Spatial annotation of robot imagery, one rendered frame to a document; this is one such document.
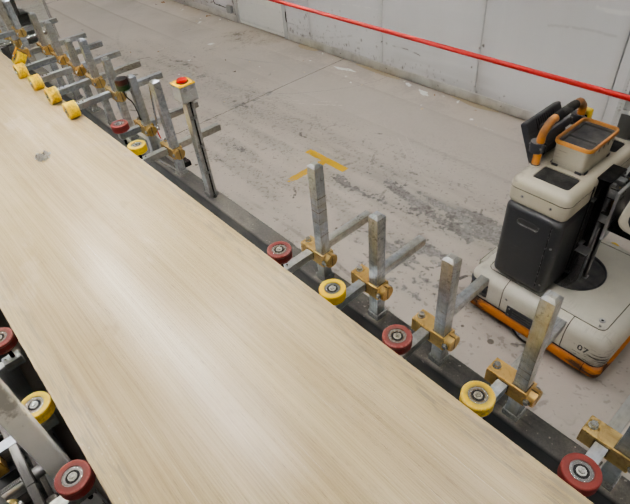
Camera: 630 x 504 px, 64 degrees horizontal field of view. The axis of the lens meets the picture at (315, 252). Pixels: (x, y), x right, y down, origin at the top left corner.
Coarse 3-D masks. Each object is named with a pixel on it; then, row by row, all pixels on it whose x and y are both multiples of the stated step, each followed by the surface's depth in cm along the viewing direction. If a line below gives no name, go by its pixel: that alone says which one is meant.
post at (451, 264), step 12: (444, 264) 125; (456, 264) 124; (444, 276) 128; (456, 276) 128; (444, 288) 130; (456, 288) 131; (444, 300) 133; (444, 312) 136; (444, 324) 138; (432, 348) 149
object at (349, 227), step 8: (360, 216) 187; (344, 224) 184; (352, 224) 184; (360, 224) 186; (336, 232) 181; (344, 232) 181; (352, 232) 185; (336, 240) 180; (296, 256) 173; (304, 256) 173; (312, 256) 175; (288, 264) 170; (296, 264) 171; (304, 264) 174
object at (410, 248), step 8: (416, 240) 171; (424, 240) 171; (400, 248) 168; (408, 248) 168; (416, 248) 170; (392, 256) 166; (400, 256) 166; (408, 256) 169; (392, 264) 164; (360, 280) 159; (352, 288) 157; (360, 288) 157; (352, 296) 156; (344, 304) 155
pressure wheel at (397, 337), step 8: (392, 328) 136; (400, 328) 136; (384, 336) 134; (392, 336) 134; (400, 336) 134; (408, 336) 134; (392, 344) 132; (400, 344) 132; (408, 344) 132; (400, 352) 133
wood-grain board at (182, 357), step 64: (0, 64) 312; (0, 128) 246; (64, 128) 241; (0, 192) 203; (64, 192) 200; (128, 192) 196; (0, 256) 173; (64, 256) 170; (128, 256) 168; (192, 256) 165; (256, 256) 163; (64, 320) 149; (128, 320) 147; (192, 320) 145; (256, 320) 143; (320, 320) 141; (64, 384) 132; (128, 384) 130; (192, 384) 129; (256, 384) 127; (320, 384) 126; (384, 384) 124; (128, 448) 117; (192, 448) 116; (256, 448) 115; (320, 448) 114; (384, 448) 112; (448, 448) 111; (512, 448) 110
